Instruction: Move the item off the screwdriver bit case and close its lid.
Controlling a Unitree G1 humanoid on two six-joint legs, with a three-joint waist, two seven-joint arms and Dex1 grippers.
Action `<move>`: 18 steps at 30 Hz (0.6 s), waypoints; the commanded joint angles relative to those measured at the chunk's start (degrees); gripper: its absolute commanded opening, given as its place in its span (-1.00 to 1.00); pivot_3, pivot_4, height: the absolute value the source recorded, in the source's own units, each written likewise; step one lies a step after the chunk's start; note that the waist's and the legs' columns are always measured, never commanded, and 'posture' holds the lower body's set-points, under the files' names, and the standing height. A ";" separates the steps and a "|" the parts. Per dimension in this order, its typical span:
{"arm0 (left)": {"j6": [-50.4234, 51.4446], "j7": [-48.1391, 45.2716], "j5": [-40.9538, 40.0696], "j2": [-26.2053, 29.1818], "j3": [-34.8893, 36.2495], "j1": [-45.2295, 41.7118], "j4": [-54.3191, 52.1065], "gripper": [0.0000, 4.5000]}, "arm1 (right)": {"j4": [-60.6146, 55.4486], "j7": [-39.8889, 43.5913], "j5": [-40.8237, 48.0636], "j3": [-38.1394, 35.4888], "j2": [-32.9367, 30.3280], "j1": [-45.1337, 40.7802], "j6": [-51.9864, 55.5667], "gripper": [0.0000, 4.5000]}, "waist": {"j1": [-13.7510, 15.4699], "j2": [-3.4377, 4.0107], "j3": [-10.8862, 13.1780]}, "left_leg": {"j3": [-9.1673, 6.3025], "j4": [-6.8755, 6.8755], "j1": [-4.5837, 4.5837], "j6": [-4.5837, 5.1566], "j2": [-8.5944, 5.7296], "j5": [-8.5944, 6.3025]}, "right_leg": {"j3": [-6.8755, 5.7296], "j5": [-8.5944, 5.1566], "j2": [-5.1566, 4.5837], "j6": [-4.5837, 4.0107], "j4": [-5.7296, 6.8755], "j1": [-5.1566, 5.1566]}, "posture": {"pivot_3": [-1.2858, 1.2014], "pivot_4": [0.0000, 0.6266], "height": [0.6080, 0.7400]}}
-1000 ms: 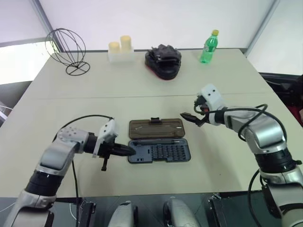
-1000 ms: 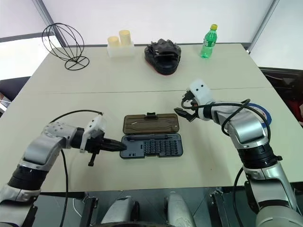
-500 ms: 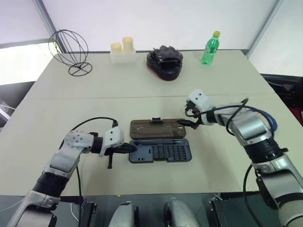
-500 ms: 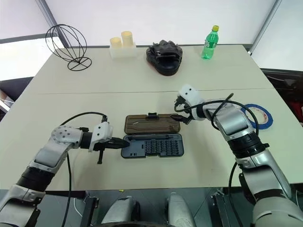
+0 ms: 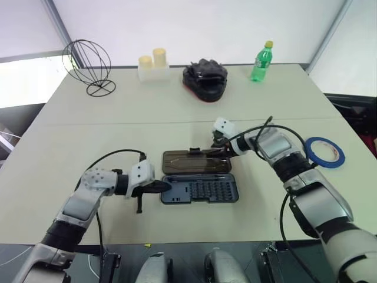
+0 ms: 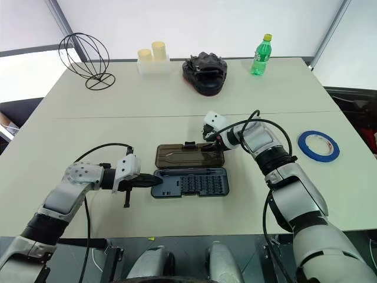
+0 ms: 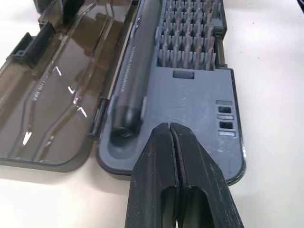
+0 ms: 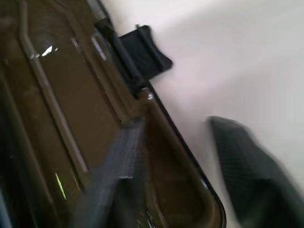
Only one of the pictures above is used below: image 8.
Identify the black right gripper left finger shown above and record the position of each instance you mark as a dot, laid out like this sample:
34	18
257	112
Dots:
111	180

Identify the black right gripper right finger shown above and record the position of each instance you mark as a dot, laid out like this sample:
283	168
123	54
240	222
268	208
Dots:
251	171

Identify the dark translucent screwdriver bit case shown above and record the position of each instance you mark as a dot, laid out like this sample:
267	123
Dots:
71	107

